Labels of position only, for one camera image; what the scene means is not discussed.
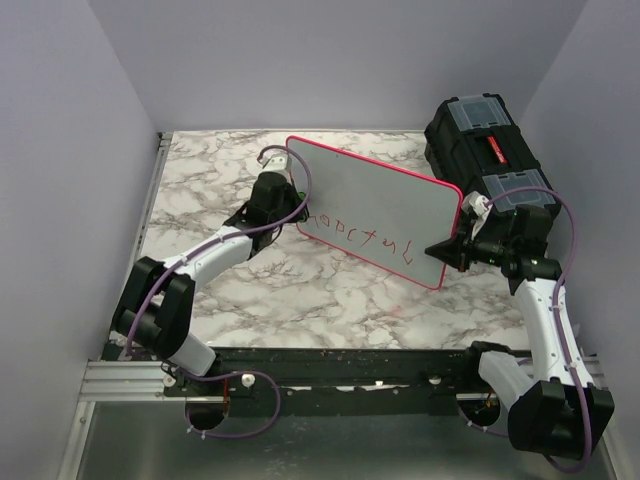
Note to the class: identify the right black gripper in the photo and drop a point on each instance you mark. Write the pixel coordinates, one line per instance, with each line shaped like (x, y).
(457, 252)

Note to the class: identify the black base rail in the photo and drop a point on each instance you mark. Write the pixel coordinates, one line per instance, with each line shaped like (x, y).
(257, 382)

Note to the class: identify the black plastic toolbox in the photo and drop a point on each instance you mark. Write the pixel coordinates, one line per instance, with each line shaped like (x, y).
(474, 144)

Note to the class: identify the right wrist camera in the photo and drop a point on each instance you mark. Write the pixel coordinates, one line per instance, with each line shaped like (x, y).
(477, 204)

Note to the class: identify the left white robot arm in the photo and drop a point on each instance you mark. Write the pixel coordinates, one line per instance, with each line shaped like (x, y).
(155, 307)

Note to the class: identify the pink framed whiteboard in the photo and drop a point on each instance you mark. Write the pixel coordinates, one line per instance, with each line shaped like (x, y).
(383, 214)

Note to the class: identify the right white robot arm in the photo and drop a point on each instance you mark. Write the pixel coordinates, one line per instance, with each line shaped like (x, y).
(557, 410)

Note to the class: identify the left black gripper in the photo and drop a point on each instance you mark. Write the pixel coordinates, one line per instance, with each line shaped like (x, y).
(293, 195)

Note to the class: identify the aluminium side rail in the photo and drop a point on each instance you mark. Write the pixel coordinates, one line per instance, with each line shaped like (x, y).
(140, 235)

